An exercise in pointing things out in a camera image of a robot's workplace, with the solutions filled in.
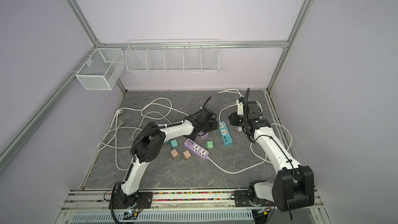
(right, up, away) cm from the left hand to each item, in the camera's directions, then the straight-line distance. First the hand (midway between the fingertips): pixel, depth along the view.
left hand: (219, 127), depth 95 cm
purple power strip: (-9, -5, -1) cm, 11 cm away
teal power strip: (+4, -5, -1) cm, 6 cm away
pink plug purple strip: (-27, -14, -8) cm, 31 cm away
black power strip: (-17, -5, -1) cm, 18 cm away
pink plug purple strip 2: (-20, -15, -8) cm, 26 cm away
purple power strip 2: (-14, -11, -7) cm, 19 cm away
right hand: (+6, +7, -10) cm, 13 cm away
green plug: (-7, -9, -5) cm, 13 cm away
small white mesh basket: (-78, +37, +7) cm, 87 cm away
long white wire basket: (-12, +47, +9) cm, 50 cm away
